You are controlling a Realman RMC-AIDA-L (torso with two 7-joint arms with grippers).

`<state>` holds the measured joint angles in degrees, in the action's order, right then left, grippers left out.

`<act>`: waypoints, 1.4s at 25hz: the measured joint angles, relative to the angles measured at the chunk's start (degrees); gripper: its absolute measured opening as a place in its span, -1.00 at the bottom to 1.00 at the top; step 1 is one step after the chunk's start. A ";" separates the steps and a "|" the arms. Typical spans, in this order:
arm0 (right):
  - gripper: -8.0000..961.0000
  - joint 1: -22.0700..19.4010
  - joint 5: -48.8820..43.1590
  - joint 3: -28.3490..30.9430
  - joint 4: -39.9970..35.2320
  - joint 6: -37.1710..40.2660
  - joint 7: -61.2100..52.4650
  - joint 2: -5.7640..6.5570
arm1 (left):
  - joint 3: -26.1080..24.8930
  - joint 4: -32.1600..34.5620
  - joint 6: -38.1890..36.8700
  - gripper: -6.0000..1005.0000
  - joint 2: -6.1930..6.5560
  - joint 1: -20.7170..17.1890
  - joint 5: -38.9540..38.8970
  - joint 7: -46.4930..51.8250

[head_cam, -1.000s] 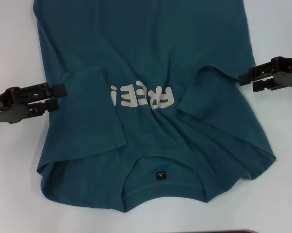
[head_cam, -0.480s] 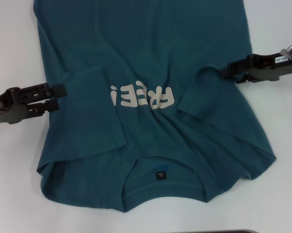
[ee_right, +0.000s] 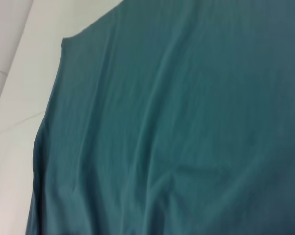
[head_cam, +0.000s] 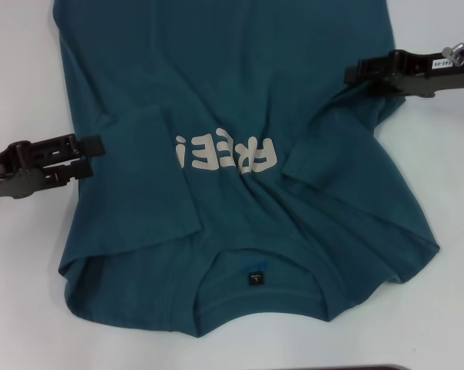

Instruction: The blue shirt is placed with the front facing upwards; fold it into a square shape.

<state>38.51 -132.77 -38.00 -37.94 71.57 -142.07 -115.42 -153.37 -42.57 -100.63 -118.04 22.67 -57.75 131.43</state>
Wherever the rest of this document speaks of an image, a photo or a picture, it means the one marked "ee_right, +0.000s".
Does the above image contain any teal t-shirt with beige print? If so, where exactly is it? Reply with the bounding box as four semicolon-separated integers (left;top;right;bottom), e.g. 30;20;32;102
27;0;295;235

